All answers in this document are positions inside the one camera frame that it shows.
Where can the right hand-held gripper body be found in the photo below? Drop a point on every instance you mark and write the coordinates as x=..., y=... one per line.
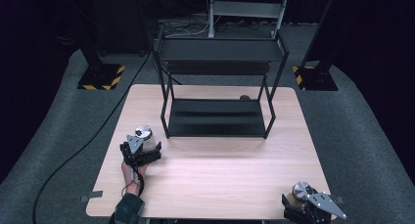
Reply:
x=326, y=206

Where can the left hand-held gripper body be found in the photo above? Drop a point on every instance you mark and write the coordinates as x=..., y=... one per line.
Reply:
x=134, y=145

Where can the person's left hand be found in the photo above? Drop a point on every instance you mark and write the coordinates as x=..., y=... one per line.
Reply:
x=130, y=173

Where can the grey tape strip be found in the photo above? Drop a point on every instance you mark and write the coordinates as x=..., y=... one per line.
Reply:
x=92, y=196
x=338, y=199

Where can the grey metal frame stand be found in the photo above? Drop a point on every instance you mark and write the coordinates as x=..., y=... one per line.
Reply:
x=246, y=8

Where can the black two-tier metal shelf rack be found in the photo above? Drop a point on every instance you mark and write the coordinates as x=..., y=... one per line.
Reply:
x=215, y=121

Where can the small dark round object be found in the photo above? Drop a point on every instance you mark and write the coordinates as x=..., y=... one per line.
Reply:
x=244, y=97

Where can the black stand with striped base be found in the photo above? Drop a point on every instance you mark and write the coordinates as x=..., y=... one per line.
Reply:
x=314, y=77
x=99, y=75

